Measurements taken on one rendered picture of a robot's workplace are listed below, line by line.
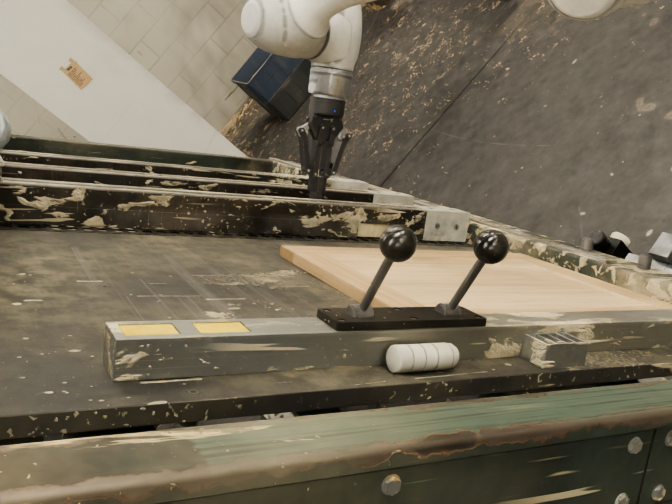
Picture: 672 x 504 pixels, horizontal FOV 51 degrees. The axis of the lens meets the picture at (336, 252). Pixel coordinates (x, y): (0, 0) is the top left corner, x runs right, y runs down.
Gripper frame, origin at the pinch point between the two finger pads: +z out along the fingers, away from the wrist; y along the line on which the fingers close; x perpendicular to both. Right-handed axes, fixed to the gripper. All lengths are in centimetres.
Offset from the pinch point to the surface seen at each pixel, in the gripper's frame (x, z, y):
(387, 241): 80, -6, 33
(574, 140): -82, -19, -161
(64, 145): -111, 5, 37
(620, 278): 51, 5, -38
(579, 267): 42, 6, -38
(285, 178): -39.5, 2.0, -10.6
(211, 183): -16.0, 1.9, 18.2
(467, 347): 76, 7, 17
